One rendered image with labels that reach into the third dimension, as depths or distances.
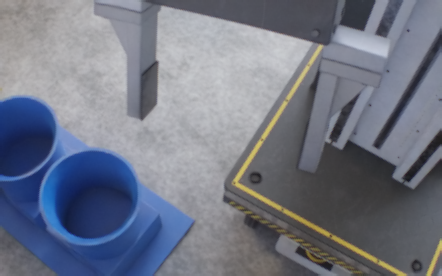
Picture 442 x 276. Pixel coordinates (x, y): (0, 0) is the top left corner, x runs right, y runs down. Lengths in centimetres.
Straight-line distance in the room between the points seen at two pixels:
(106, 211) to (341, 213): 73
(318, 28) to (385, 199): 135
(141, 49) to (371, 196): 131
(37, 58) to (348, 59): 202
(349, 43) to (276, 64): 187
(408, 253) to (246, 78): 98
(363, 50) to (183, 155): 166
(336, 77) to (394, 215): 131
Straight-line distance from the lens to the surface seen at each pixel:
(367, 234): 157
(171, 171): 192
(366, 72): 32
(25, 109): 174
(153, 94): 41
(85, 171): 164
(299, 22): 31
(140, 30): 37
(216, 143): 197
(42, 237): 189
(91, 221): 172
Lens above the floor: 174
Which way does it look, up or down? 62 degrees down
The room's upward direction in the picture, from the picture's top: 7 degrees clockwise
